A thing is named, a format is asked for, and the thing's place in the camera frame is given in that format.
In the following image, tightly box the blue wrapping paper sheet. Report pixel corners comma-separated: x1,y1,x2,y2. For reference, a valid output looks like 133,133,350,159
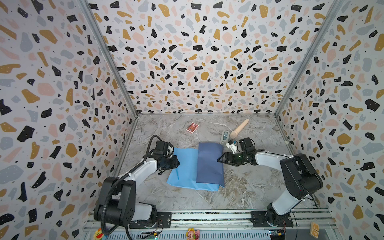
167,143,225,192

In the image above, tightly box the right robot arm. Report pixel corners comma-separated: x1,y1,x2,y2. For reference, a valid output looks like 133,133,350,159
217,149,323,227

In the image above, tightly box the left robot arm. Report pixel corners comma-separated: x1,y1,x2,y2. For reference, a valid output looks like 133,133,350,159
94,140,180,235

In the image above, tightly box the red playing card box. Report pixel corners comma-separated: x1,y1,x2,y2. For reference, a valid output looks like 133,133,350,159
186,123,199,134

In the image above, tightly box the grey tape dispenser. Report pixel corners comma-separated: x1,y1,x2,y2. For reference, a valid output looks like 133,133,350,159
220,131,231,146

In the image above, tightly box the beige microphone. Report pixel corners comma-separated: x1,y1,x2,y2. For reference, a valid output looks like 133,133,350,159
230,119,249,139

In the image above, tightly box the pink yellow figure toy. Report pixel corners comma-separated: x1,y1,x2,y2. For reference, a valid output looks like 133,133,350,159
186,228,200,240

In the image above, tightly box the wooden letter block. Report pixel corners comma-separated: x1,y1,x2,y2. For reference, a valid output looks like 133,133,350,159
310,222,320,239

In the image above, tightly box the colourful smiley toy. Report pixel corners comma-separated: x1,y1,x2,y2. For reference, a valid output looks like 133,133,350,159
93,229,106,240

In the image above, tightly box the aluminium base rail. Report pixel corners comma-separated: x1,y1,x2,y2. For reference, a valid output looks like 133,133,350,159
82,208,338,240

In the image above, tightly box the aluminium right corner post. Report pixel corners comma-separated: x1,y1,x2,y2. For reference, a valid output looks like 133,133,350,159
274,0,343,119

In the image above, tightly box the aluminium corner post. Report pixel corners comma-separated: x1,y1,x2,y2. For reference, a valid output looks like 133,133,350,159
274,0,343,119
78,0,138,118

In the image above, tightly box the aluminium left corner post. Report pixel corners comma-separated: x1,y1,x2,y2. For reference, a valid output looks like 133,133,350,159
78,0,138,118

